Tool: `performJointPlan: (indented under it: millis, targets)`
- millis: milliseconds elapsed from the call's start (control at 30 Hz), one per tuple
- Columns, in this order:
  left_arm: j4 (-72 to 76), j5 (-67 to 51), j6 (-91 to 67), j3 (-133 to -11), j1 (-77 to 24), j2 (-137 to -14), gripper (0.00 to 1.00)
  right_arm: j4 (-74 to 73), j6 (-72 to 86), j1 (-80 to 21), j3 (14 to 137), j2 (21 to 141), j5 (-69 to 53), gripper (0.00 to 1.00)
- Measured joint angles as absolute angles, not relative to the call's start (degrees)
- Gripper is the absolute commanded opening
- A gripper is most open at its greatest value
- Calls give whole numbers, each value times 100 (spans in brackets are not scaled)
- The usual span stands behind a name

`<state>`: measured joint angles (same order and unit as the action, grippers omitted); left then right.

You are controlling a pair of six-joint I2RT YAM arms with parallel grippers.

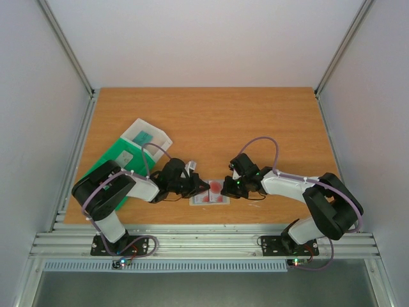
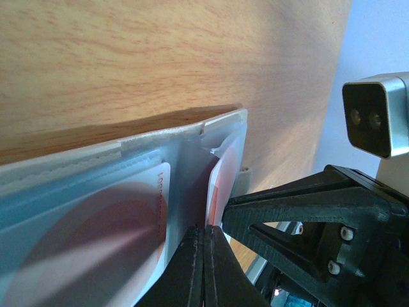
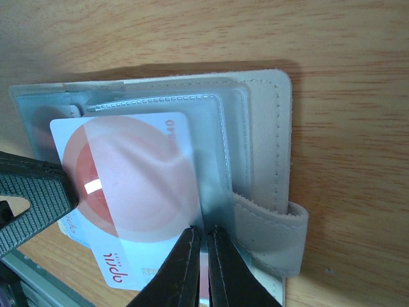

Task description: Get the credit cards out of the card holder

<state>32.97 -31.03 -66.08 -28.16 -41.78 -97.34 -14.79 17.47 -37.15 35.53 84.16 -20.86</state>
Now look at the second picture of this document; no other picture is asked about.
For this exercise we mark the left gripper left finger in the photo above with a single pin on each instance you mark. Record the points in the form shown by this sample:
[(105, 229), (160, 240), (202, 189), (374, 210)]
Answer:
[(181, 284)]

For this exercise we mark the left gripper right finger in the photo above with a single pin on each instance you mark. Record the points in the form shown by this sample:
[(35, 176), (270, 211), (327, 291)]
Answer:
[(225, 283)]

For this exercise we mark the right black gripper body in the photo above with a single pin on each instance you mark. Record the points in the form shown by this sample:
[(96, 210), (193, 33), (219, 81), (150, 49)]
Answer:
[(363, 247)]

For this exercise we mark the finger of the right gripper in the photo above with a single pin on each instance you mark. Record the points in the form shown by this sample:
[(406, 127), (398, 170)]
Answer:
[(295, 252)]

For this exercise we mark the beige card holder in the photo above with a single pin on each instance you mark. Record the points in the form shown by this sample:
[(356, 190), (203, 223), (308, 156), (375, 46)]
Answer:
[(192, 151)]

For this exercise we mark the white red dot card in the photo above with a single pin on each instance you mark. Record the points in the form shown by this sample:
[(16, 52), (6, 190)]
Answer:
[(222, 179)]

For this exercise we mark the red dot card in holder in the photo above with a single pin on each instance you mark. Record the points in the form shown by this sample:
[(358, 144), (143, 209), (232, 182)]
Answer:
[(101, 249)]

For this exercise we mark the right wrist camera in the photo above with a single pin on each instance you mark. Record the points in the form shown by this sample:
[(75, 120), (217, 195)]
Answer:
[(376, 114)]

